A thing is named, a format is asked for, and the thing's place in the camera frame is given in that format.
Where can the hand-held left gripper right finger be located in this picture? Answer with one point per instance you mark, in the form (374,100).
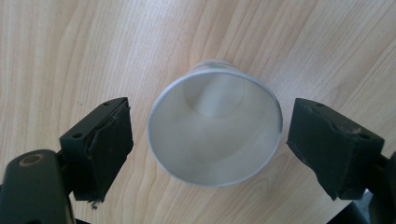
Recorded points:
(333,146)

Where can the white paper cup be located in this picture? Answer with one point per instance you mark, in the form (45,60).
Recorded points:
(214,130)

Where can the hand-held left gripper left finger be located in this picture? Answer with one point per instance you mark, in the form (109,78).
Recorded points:
(99,149)

